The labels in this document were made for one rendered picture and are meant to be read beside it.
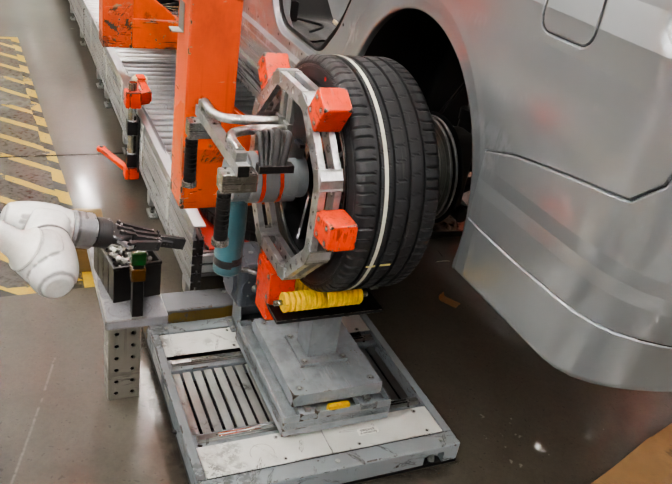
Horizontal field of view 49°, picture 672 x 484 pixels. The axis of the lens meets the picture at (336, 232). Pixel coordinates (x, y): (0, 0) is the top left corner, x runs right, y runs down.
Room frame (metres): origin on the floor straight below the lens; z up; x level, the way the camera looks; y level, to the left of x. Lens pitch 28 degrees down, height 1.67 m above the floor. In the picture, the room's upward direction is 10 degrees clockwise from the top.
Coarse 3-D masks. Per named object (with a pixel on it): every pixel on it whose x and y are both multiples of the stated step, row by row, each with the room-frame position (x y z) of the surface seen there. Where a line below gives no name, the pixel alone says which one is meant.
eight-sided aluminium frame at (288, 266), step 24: (288, 72) 1.92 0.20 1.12; (264, 96) 2.00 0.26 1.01; (312, 96) 1.75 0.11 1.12; (312, 144) 1.67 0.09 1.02; (336, 144) 1.68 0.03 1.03; (312, 168) 1.65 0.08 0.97; (336, 168) 1.64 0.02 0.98; (336, 192) 1.62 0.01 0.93; (312, 216) 1.62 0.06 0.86; (264, 240) 1.89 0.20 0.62; (312, 240) 1.60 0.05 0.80; (288, 264) 1.71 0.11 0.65; (312, 264) 1.67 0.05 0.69
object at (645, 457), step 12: (660, 432) 2.06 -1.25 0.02; (648, 444) 2.00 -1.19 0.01; (660, 444) 2.01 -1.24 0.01; (636, 456) 1.93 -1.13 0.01; (648, 456) 1.94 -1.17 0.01; (660, 456) 1.94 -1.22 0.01; (612, 468) 1.85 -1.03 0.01; (624, 468) 1.86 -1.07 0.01; (636, 468) 1.87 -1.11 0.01; (648, 468) 1.88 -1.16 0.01; (660, 468) 1.89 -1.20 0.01; (600, 480) 1.78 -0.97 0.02; (612, 480) 1.79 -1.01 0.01; (624, 480) 1.80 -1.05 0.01; (636, 480) 1.81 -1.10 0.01; (648, 480) 1.82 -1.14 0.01; (660, 480) 1.83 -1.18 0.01
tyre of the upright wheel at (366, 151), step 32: (320, 64) 1.89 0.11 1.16; (352, 64) 1.88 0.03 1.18; (384, 64) 1.93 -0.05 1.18; (352, 96) 1.75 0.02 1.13; (384, 96) 1.78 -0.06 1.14; (416, 96) 1.83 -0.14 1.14; (352, 128) 1.68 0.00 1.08; (384, 128) 1.71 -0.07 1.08; (416, 128) 1.75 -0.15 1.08; (352, 160) 1.65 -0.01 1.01; (416, 160) 1.70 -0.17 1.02; (352, 192) 1.63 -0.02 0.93; (384, 192) 1.63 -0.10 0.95; (416, 192) 1.67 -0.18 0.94; (416, 224) 1.66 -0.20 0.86; (352, 256) 1.60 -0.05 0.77; (384, 256) 1.64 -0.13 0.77; (416, 256) 1.69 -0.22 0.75; (320, 288) 1.71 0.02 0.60; (352, 288) 1.71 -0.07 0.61
